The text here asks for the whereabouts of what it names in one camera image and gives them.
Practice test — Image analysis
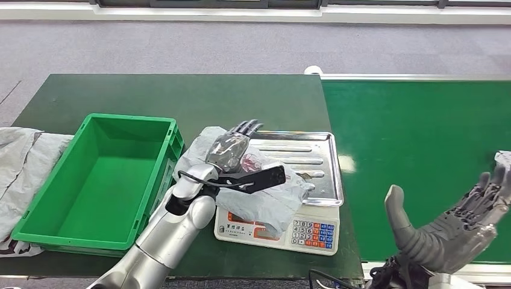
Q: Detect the steel weighing tray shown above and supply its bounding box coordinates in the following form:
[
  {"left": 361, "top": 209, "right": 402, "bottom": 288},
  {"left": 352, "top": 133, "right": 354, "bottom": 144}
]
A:
[{"left": 247, "top": 131, "right": 345, "bottom": 207}]

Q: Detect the grey parcel with red smudge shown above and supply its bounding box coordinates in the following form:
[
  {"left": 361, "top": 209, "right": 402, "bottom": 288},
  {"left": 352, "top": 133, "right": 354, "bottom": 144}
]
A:
[{"left": 174, "top": 126, "right": 316, "bottom": 239}]

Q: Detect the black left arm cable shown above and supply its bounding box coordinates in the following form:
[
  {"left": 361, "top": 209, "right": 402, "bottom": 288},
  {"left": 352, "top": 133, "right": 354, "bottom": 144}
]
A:
[{"left": 177, "top": 170, "right": 256, "bottom": 190}]

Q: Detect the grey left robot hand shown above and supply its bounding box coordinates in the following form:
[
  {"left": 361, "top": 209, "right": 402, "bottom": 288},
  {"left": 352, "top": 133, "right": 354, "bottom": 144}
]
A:
[{"left": 205, "top": 119, "right": 265, "bottom": 174}]

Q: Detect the light grey plastic parcel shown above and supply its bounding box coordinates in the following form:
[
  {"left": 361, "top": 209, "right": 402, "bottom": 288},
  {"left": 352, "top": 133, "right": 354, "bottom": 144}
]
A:
[{"left": 0, "top": 126, "right": 44, "bottom": 200}]

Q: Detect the green conveyor belt machine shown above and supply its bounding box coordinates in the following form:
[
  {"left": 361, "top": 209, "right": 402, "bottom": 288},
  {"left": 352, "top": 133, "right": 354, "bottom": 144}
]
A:
[{"left": 303, "top": 66, "right": 511, "bottom": 289}]

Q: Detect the dark window frame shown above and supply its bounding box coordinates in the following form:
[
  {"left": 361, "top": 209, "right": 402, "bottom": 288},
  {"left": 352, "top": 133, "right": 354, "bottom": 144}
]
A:
[{"left": 89, "top": 0, "right": 511, "bottom": 10}]

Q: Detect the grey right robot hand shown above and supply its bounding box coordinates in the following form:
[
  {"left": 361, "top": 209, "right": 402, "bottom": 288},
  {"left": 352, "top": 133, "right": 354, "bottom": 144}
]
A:
[{"left": 384, "top": 151, "right": 511, "bottom": 276}]

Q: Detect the green plastic crate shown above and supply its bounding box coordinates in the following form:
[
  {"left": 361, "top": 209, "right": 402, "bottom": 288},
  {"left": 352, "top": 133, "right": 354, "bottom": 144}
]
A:
[{"left": 11, "top": 113, "right": 185, "bottom": 258}]

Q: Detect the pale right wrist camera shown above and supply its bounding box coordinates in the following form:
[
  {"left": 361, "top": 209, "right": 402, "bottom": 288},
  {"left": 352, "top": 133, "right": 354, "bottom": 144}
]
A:
[{"left": 428, "top": 273, "right": 486, "bottom": 289}]

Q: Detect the white electronic scale body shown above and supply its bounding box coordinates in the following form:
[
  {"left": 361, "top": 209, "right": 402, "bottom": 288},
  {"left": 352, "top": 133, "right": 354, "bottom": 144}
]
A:
[{"left": 213, "top": 205, "right": 341, "bottom": 256}]

